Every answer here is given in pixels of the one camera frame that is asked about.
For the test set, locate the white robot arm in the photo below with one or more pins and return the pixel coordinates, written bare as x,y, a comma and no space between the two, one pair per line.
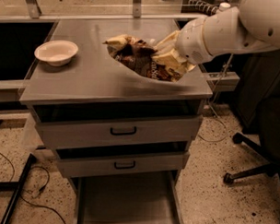
253,26

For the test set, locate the middle drawer with black handle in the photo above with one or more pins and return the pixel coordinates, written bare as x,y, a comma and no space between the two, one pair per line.
97,161

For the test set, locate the top drawer with black handle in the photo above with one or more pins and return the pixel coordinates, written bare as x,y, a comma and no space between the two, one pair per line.
118,123

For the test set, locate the black office chair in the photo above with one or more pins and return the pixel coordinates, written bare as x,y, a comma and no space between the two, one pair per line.
268,118

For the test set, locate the brown chip bag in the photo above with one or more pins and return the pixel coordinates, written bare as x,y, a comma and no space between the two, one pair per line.
136,54

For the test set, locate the drawer with black handle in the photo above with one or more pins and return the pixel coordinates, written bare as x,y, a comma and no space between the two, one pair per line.
97,161
118,123

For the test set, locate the white power strip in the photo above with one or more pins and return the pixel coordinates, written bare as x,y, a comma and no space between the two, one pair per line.
209,9

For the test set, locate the grey drawer cabinet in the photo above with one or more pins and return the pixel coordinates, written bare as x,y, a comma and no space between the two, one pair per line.
94,77

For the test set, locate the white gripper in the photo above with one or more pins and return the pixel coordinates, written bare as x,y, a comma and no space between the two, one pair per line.
191,42

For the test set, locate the open bottom drawer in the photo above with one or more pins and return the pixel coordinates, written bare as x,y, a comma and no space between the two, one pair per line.
137,198

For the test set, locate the white bowl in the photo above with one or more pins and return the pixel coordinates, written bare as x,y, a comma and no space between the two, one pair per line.
56,53

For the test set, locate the black metal floor frame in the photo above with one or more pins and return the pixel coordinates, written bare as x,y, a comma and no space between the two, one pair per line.
16,189

